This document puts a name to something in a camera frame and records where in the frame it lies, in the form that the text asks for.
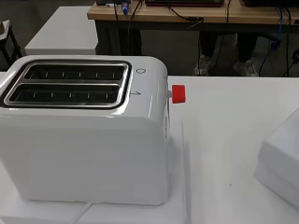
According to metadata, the white toaster with steel top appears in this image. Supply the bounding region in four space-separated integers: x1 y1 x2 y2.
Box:
0 54 172 207

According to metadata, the red toaster lever knob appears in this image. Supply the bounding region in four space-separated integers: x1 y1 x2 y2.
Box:
166 84 187 105

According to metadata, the person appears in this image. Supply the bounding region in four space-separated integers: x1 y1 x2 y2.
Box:
193 31 260 77

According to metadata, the white side table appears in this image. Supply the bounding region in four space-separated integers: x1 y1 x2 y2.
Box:
24 6 100 57

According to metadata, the blue plug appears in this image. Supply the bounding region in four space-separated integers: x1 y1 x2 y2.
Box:
121 1 130 16

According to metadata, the black laptop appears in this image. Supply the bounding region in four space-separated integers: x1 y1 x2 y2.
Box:
144 0 225 8

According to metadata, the blue cable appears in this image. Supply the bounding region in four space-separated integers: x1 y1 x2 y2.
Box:
258 5 286 77

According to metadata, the black cable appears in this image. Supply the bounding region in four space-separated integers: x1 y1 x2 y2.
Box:
167 5 206 30

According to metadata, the black stand with papers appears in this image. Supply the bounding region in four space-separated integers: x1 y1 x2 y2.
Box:
0 19 23 71

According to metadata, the white flat box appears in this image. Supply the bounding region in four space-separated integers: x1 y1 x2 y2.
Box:
253 106 299 210

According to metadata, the wooden desk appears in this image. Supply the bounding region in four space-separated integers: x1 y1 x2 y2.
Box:
86 0 299 33

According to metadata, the white toaster power cord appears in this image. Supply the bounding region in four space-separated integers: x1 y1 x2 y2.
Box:
70 201 95 224

